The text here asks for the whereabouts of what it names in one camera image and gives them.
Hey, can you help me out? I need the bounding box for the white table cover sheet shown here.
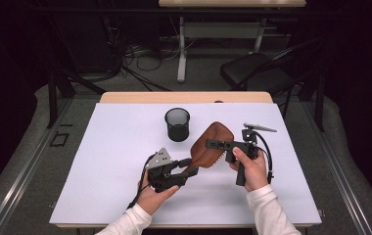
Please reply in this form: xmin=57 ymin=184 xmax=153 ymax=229
xmin=48 ymin=102 xmax=323 ymax=226

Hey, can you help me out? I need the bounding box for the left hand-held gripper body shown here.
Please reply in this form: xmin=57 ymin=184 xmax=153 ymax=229
xmin=144 ymin=147 xmax=190 ymax=194

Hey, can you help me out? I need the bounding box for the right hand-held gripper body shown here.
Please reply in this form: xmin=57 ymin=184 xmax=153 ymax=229
xmin=225 ymin=122 xmax=278 ymax=187

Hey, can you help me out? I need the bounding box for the tangle of floor cables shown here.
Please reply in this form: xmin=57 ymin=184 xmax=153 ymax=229
xmin=102 ymin=16 xmax=182 ymax=92

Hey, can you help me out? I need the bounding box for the white-legged desk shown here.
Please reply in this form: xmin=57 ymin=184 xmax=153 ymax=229
xmin=158 ymin=0 xmax=307 ymax=83

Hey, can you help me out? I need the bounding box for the left hand-held gripper cable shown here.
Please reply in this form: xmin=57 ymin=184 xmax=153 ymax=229
xmin=126 ymin=153 xmax=158 ymax=211

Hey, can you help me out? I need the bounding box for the metal floor rail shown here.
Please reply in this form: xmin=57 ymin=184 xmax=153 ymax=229
xmin=300 ymin=99 xmax=372 ymax=235
xmin=0 ymin=97 xmax=74 ymax=235

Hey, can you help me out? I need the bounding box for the black metal stand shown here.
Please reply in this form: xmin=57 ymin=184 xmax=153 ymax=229
xmin=298 ymin=71 xmax=326 ymax=133
xmin=45 ymin=65 xmax=107 ymax=130

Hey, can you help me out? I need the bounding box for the black mesh pen cup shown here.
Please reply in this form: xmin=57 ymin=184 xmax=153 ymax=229
xmin=163 ymin=107 xmax=191 ymax=143

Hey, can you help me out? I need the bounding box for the brown wooden hairbrush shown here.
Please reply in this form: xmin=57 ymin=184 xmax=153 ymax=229
xmin=183 ymin=120 xmax=236 ymax=174

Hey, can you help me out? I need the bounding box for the right hand-held gripper cable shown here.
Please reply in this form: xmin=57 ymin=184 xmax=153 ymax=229
xmin=254 ymin=130 xmax=275 ymax=184

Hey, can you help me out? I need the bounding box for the black folding chair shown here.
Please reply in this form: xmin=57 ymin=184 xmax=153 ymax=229
xmin=219 ymin=36 xmax=325 ymax=120

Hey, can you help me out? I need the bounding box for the person's left hand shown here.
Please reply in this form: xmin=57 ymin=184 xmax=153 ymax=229
xmin=136 ymin=169 xmax=181 ymax=216

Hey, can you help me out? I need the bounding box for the hand-held gripper cable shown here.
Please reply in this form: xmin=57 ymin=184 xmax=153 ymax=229
xmin=126 ymin=153 xmax=158 ymax=211
xmin=254 ymin=130 xmax=275 ymax=184

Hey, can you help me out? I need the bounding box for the person's right hand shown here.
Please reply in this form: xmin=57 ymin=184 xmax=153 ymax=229
xmin=228 ymin=146 xmax=270 ymax=194

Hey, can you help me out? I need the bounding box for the dark cabinet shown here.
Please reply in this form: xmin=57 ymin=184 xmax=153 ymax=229
xmin=53 ymin=16 xmax=116 ymax=75

